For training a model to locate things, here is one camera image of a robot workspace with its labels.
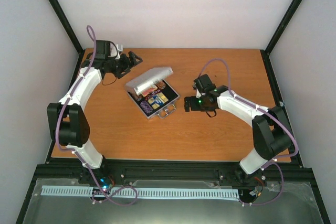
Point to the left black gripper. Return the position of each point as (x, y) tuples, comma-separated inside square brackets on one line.
[(127, 64)]

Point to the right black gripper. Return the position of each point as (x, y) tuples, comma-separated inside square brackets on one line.
[(194, 106)]

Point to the blue gold card deck box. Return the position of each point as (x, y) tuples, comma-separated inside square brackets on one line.
[(157, 100)]

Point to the brown poker chip stack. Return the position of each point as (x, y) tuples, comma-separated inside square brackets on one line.
[(138, 98), (161, 85)]

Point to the aluminium poker case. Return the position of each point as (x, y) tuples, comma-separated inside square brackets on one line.
[(152, 94)]

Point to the red card deck box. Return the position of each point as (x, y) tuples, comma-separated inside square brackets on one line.
[(148, 91)]

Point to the purple poker chip stack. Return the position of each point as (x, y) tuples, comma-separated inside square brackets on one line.
[(146, 108)]

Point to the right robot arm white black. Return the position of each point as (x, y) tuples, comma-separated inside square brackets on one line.
[(271, 134)]

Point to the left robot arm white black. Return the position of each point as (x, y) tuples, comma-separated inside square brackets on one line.
[(68, 124)]

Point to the green lit circuit board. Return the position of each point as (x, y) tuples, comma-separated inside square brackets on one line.
[(106, 184)]

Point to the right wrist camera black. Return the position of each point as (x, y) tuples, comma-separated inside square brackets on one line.
[(203, 85)]

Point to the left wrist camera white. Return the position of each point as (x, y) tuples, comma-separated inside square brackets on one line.
[(107, 49)]

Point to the black aluminium frame rail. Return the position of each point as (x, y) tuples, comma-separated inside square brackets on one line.
[(125, 171)]

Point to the light blue cable duct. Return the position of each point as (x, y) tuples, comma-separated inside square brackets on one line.
[(141, 193)]

